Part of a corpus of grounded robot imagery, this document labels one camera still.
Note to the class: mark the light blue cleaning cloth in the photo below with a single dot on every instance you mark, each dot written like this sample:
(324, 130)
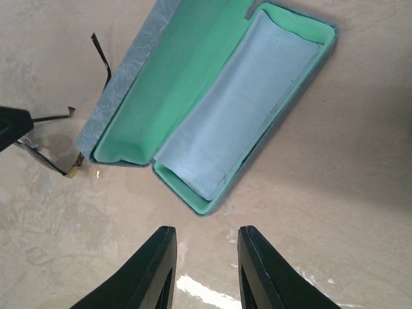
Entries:
(206, 149)

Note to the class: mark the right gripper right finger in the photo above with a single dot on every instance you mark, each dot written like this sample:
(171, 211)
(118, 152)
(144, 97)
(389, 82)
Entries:
(267, 280)

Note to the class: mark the blue glasses case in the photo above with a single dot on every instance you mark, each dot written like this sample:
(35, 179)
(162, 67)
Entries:
(174, 59)

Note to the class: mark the black sunglasses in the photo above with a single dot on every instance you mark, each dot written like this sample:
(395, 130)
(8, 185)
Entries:
(52, 143)

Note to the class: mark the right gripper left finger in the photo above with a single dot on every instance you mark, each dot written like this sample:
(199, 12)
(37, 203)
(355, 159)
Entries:
(146, 280)

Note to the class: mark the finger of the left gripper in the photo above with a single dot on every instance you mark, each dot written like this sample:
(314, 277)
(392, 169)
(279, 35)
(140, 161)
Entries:
(15, 123)

